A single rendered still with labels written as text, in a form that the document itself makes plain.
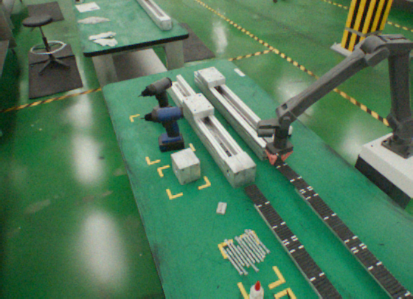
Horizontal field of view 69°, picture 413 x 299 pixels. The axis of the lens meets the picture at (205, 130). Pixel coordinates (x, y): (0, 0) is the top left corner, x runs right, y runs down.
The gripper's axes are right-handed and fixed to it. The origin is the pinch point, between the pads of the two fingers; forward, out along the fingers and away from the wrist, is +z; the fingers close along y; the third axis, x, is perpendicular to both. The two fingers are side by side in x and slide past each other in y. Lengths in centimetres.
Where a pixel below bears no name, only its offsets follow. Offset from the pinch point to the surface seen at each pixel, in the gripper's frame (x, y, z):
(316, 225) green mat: 32.7, 5.3, 1.9
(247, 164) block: 2.8, 17.1, -7.6
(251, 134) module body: -14.5, 5.2, -6.1
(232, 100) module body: -46.2, -1.9, -4.5
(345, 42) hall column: -206, -255, 68
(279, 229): 30.4, 19.7, -1.4
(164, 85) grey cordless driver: -56, 32, -18
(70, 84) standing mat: -281, 92, 78
